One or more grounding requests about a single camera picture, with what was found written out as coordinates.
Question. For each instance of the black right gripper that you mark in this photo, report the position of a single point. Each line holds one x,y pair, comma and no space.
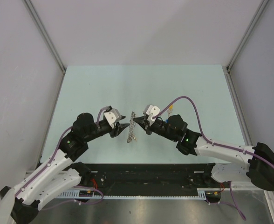
144,124

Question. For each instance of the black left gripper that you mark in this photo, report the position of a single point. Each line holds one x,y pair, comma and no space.
118,129

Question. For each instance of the metal disc with keyrings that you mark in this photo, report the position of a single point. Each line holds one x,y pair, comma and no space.
131,128

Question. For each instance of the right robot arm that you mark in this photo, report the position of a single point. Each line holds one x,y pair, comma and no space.
255,162

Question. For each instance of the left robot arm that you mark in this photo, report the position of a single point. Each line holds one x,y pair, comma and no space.
60,171

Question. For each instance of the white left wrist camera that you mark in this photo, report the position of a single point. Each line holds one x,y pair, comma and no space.
112,117

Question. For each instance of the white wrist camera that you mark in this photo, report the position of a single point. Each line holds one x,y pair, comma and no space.
150,112
112,117

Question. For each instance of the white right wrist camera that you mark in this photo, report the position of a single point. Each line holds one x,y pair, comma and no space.
150,112

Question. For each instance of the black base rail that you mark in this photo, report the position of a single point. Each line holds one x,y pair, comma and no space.
149,179

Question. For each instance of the white slotted cable duct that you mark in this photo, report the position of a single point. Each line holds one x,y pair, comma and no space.
200,194

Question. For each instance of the aluminium frame post left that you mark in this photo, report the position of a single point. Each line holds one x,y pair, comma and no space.
44,34

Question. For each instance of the aluminium frame post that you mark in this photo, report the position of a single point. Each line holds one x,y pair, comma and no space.
44,34
248,32

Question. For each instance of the aluminium frame post right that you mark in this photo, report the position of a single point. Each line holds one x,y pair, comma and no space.
248,32

